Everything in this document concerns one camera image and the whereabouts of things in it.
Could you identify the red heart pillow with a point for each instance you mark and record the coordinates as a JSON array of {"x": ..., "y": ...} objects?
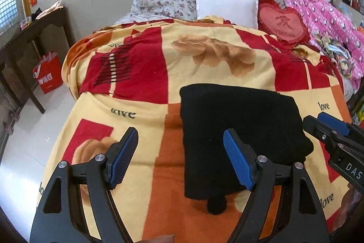
[{"x": 284, "y": 23}]

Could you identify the pink printed quilt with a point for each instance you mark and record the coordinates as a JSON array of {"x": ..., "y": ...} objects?
[{"x": 327, "y": 12}]

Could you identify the multicoloured printed cloth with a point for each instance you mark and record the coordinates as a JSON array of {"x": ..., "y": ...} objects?
[{"x": 335, "y": 52}]

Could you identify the red shopping bag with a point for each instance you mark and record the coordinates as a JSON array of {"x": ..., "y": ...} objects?
[{"x": 49, "y": 78}]

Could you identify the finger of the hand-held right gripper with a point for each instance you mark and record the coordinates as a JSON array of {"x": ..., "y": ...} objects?
[
  {"x": 318, "y": 129},
  {"x": 332, "y": 120}
]

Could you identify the dark wooden table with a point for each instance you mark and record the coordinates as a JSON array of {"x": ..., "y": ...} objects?
[{"x": 42, "y": 29}]

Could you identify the person's left hand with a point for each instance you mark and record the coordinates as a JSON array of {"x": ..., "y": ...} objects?
[{"x": 162, "y": 239}]

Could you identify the black pants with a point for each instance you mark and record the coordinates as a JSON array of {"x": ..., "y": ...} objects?
[{"x": 241, "y": 112}]

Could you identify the yellow red printed blanket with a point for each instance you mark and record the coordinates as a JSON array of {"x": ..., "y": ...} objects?
[{"x": 142, "y": 83}]

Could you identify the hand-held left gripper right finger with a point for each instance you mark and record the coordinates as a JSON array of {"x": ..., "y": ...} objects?
[{"x": 237, "y": 160}]

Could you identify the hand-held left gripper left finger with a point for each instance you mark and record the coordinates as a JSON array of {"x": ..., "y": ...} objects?
[{"x": 122, "y": 163}]

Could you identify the white pillow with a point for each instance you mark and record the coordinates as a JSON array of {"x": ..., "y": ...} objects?
[{"x": 224, "y": 4}]

